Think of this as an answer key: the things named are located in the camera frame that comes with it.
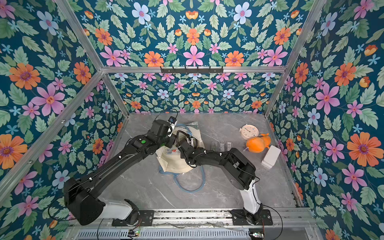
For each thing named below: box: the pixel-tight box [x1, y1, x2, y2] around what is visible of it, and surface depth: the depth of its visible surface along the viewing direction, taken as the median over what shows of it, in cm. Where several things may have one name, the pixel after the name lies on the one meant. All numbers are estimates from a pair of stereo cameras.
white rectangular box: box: [261, 145, 281, 169], surface depth 93 cm
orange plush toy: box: [246, 133, 271, 154], surface depth 95 cm
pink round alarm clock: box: [239, 123, 259, 141], surface depth 109 cm
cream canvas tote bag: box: [156, 121, 205, 174], surface depth 86 cm
